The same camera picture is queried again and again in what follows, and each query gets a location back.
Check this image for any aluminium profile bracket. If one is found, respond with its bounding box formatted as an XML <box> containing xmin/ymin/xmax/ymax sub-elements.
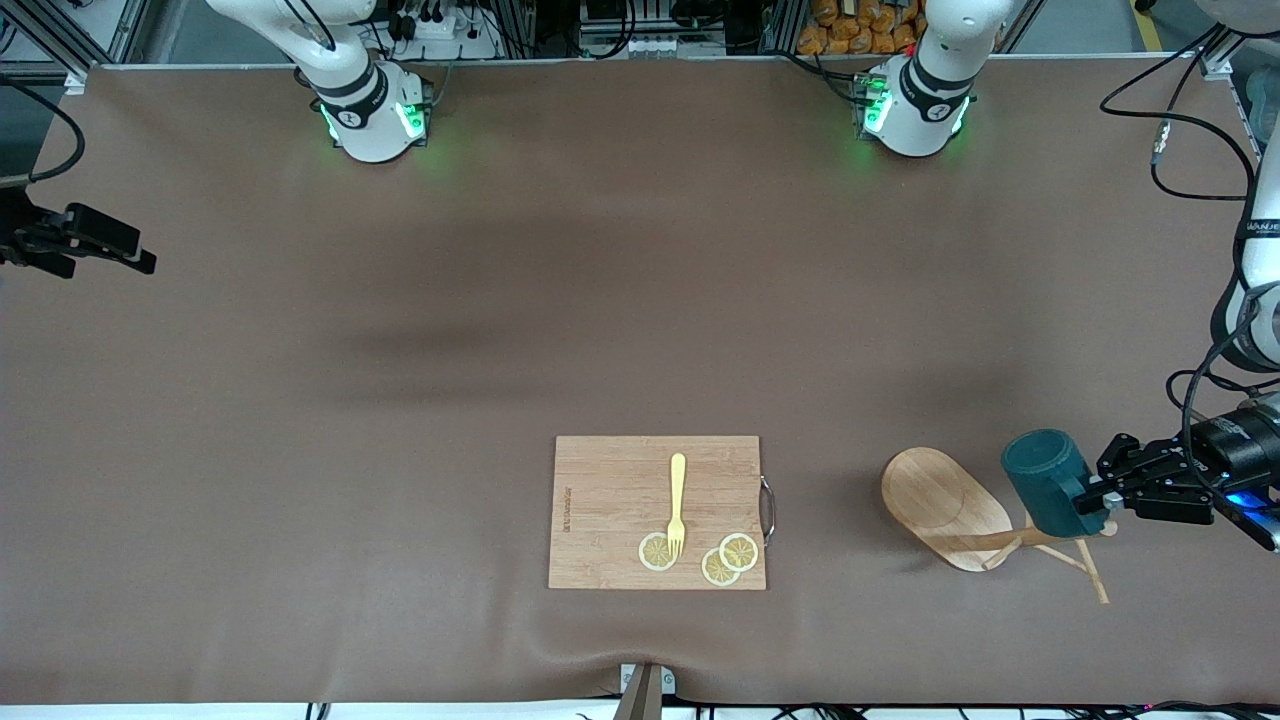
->
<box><xmin>612</xmin><ymin>662</ymin><xmax>677</xmax><ymax>720</ymax></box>

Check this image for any white terminal strip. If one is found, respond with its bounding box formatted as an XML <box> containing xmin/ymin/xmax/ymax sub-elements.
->
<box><xmin>583</xmin><ymin>35</ymin><xmax>677</xmax><ymax>58</ymax></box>

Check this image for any aluminium frame strut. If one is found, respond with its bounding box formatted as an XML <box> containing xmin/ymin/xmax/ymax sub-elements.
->
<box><xmin>1195</xmin><ymin>20</ymin><xmax>1280</xmax><ymax>81</ymax></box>
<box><xmin>0</xmin><ymin>0</ymin><xmax>151</xmax><ymax>96</ymax></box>

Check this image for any wooden mug rack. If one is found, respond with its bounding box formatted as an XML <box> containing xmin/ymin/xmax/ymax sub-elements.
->
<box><xmin>881</xmin><ymin>446</ymin><xmax>1113</xmax><ymax>605</ymax></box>

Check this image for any wooden cutting board metal handle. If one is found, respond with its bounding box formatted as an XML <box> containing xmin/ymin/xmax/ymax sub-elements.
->
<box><xmin>548</xmin><ymin>435</ymin><xmax>776</xmax><ymax>591</ymax></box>

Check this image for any orange snack bag pile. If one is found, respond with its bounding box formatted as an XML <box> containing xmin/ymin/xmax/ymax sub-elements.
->
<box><xmin>800</xmin><ymin>0</ymin><xmax>926</xmax><ymax>56</ymax></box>

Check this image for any brown table cover mat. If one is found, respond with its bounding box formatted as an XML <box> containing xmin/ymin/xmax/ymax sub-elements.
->
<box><xmin>0</xmin><ymin>55</ymin><xmax>1280</xmax><ymax>707</ymax></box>

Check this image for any teal mug yellow inside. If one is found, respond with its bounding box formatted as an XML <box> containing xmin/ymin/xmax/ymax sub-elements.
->
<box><xmin>1002</xmin><ymin>429</ymin><xmax>1116</xmax><ymax>539</ymax></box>

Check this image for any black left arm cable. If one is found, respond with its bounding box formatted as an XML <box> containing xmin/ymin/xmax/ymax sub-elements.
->
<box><xmin>1100</xmin><ymin>25</ymin><xmax>1263</xmax><ymax>481</ymax></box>

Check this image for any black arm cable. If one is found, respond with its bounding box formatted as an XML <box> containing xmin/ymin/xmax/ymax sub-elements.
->
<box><xmin>0</xmin><ymin>80</ymin><xmax>87</xmax><ymax>186</ymax></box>
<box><xmin>1100</xmin><ymin>25</ymin><xmax>1263</xmax><ymax>481</ymax></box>

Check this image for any yellow plastic fork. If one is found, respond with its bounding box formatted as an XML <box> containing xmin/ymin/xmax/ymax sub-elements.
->
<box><xmin>667</xmin><ymin>453</ymin><xmax>688</xmax><ymax>559</ymax></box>

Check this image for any white power strip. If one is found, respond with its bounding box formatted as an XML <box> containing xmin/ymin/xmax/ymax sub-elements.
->
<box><xmin>385</xmin><ymin>8</ymin><xmax>483</xmax><ymax>43</ymax></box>

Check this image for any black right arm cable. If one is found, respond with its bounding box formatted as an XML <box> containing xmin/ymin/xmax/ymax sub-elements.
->
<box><xmin>0</xmin><ymin>80</ymin><xmax>87</xmax><ymax>186</ymax></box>

